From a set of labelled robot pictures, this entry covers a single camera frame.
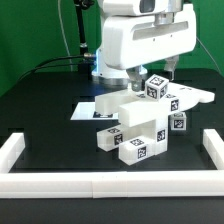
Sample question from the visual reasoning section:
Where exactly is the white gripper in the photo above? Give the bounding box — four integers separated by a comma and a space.
102, 3, 196, 92

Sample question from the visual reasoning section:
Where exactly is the white tagged cube nut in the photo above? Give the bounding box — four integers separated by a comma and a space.
145, 74, 169, 101
170, 112, 187, 131

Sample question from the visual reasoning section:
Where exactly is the white chair backrest frame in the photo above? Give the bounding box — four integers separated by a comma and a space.
95, 83, 215, 127

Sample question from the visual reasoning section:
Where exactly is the white chair seat part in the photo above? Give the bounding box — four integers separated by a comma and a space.
136, 117, 168, 155

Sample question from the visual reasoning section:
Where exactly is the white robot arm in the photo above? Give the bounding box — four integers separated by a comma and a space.
92, 0, 196, 89

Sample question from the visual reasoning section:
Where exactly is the white marker tag sheet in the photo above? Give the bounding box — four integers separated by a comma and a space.
71, 102, 118, 120

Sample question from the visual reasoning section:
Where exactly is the white U-shaped obstacle fence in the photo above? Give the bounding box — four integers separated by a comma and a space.
0, 129, 224, 198

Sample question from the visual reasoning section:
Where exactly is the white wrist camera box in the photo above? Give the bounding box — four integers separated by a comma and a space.
102, 0, 169, 16

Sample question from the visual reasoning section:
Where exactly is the black camera stand pole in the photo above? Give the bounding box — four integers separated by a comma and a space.
73, 0, 94, 74

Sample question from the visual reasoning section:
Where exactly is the grey hanging cable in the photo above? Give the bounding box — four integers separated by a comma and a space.
57, 0, 74, 72

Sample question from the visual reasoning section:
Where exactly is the black cable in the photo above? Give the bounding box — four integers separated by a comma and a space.
16, 53, 98, 83

